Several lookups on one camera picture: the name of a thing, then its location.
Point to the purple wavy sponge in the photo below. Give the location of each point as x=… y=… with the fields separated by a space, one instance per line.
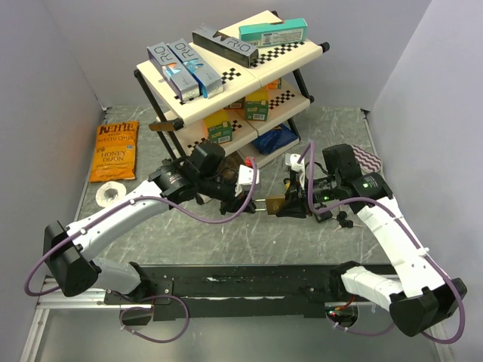
x=368 y=162

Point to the blue snack bag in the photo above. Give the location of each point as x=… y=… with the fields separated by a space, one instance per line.
x=274 y=139

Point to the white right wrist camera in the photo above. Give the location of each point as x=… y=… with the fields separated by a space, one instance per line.
x=294 y=162

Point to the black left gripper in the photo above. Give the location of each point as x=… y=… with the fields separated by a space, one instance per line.
x=235 y=204

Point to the black round padlock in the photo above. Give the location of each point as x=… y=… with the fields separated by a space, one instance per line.
x=323 y=217

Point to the green yellow box rear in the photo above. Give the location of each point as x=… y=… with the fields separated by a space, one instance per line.
x=257 y=105

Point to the green yellow box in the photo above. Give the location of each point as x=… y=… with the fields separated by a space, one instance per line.
x=257 y=105
x=218 y=127

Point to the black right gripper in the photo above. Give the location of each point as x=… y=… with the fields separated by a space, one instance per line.
x=296 y=202

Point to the large brass padlock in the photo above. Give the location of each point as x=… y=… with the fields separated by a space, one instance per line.
x=271 y=205

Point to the yellow padlock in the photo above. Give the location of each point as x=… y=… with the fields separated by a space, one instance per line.
x=287 y=185

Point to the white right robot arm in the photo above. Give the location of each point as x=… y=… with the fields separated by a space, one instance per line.
x=423 y=294

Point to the white tape roll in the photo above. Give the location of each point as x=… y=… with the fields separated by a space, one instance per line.
x=109 y=193

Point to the brown wooden-handled tool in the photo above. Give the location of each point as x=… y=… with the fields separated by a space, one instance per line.
x=166 y=126

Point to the black-headed key bunch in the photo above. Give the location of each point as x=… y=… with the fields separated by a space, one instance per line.
x=343 y=221

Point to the cream three-tier shelf rack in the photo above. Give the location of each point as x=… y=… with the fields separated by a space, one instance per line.
x=238 y=81

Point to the dark grey R+O box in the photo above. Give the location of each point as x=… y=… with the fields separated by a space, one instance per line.
x=232 y=49

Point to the purple R+O box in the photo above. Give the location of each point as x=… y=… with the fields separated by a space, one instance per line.
x=173 y=71

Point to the teal toothpaste box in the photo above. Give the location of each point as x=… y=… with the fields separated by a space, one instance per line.
x=270 y=34

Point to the orange Kettle chips bag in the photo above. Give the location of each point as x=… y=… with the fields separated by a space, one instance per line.
x=115 y=152

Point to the brown packaged item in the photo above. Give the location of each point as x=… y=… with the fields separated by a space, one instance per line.
x=230 y=167

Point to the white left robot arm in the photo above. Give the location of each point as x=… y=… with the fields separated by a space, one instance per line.
x=73 y=252

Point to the green yellow box front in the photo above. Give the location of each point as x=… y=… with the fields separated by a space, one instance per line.
x=218 y=127

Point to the blue R+O box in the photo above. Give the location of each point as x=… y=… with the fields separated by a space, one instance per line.
x=209 y=81

